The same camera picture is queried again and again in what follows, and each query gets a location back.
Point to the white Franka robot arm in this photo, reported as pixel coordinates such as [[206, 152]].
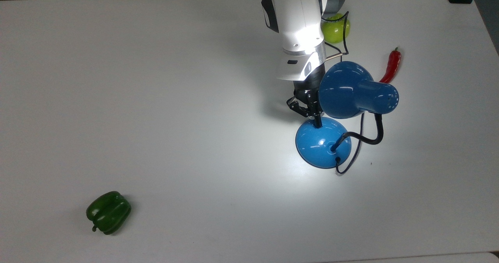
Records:
[[296, 13]]

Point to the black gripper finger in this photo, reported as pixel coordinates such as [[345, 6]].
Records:
[[299, 106], [315, 113]]

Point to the blue desk lamp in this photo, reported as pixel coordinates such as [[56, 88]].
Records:
[[323, 144]]

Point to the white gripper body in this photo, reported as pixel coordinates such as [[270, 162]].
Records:
[[298, 68]]

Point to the green apple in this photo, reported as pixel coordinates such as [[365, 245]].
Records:
[[337, 31]]

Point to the red chili pepper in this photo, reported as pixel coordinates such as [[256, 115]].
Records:
[[393, 66]]

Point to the green bell pepper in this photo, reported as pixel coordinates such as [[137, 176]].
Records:
[[109, 212]]

